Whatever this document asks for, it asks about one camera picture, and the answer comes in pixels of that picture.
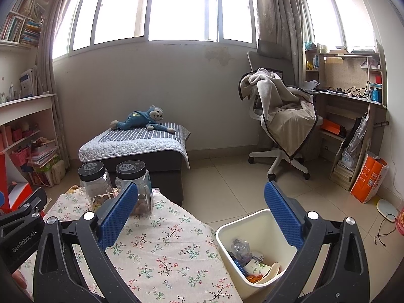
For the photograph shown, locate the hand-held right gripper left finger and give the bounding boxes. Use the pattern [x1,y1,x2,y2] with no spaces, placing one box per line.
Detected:
[33,181,141,303]

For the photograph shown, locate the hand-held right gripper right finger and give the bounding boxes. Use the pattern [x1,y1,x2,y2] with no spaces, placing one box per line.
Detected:
[256,181,370,303]

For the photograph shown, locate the cream plastic bin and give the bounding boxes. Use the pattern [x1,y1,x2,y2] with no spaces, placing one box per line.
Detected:
[215,209,299,300]

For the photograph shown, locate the clear plastic bottle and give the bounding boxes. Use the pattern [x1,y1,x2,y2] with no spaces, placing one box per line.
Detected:
[230,238,253,261]

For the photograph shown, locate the beige plastic scoop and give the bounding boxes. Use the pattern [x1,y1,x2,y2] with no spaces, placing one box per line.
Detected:
[262,263,280,285]

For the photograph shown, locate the blue cardboard box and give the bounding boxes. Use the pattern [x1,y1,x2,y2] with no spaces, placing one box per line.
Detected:
[233,257,250,276]

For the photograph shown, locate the person's left hand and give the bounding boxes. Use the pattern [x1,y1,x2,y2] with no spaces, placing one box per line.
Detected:
[12,271,32,298]

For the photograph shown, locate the red and white cardboard box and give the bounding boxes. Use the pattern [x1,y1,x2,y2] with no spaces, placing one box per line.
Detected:
[0,151,34,213]

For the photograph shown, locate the jar with brown nuts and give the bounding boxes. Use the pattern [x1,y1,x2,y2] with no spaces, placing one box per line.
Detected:
[114,160,154,217]

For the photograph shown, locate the jar with green contents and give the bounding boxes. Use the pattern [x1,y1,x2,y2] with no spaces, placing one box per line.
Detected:
[78,160,115,213]

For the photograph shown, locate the stack of papers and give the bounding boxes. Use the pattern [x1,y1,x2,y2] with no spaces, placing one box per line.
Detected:
[27,142,60,166]

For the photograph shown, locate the grey office chair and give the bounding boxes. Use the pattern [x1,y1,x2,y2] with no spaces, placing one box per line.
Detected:
[239,39,324,180]

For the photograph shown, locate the dark grey ottoman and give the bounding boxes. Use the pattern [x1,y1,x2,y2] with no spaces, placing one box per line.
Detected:
[78,121,191,206]

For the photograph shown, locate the floral tablecloth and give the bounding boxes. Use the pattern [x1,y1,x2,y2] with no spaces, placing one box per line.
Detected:
[19,187,250,303]

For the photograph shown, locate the stack of books under desk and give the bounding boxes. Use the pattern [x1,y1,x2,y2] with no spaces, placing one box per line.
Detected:
[333,161,354,187]

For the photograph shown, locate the striped grey quilt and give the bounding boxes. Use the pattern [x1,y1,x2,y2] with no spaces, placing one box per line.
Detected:
[78,121,191,169]

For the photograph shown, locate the orange paper bag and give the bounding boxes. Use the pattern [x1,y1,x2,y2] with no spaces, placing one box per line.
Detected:
[350,151,389,204]

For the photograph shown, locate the beige blanket with dark trim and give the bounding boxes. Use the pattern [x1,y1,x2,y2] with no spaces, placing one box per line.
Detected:
[239,67,317,160]

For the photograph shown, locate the orange box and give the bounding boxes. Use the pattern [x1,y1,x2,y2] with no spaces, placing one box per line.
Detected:
[320,119,341,137]

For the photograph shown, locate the blue monkey plush toy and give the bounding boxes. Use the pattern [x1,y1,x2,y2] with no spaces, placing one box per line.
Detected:
[109,105,176,134]

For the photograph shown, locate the silver plastic bag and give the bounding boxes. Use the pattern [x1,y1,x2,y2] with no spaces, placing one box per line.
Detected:
[342,116,369,166]

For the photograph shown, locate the white bathroom scale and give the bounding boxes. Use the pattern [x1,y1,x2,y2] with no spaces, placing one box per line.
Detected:
[376,199,399,223]

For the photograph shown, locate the white desk calendar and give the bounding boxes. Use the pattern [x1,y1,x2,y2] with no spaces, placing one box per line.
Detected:
[19,68,38,98]

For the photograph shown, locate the grey curtain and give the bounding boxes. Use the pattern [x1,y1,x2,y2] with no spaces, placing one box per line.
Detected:
[254,0,305,86]
[35,0,71,177]

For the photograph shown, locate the wooden desk with hutch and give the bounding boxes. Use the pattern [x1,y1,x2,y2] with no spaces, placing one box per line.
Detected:
[305,39,388,191]

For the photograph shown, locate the rows of books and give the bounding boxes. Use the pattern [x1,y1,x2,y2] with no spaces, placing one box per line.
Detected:
[0,0,54,45]

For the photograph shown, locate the small window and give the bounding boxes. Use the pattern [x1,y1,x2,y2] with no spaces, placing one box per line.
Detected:
[301,0,377,51]

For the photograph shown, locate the large window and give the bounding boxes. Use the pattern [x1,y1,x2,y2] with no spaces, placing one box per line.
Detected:
[52,0,257,60]

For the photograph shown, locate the black floor cable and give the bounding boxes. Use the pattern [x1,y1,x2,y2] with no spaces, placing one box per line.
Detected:
[374,215,398,247]

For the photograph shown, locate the tangle of desk cables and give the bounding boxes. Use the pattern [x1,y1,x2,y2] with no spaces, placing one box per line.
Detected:
[344,80,371,98]

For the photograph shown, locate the white wall bookshelf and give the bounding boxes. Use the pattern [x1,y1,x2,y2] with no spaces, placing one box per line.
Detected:
[0,0,59,49]

